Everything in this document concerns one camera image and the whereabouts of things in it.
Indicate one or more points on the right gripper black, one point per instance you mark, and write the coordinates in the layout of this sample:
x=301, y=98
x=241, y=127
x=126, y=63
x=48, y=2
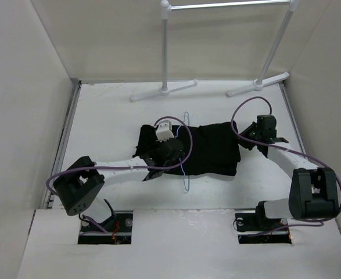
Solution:
x=252, y=127

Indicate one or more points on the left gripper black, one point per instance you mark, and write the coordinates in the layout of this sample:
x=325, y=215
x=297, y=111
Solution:
x=180, y=154

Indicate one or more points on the light blue wire hanger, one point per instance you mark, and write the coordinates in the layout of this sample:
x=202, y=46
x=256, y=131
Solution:
x=186, y=178

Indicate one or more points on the black trousers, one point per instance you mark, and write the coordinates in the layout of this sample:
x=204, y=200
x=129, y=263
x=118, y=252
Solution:
x=215, y=148

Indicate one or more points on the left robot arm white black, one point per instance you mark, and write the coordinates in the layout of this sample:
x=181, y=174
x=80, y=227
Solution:
x=78, y=186

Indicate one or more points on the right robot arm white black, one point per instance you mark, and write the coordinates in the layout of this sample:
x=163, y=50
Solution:
x=313, y=191

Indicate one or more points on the white garment rack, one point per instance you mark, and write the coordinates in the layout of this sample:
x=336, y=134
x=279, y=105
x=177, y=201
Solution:
x=255, y=85

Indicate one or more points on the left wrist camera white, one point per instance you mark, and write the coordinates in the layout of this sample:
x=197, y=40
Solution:
x=164, y=131

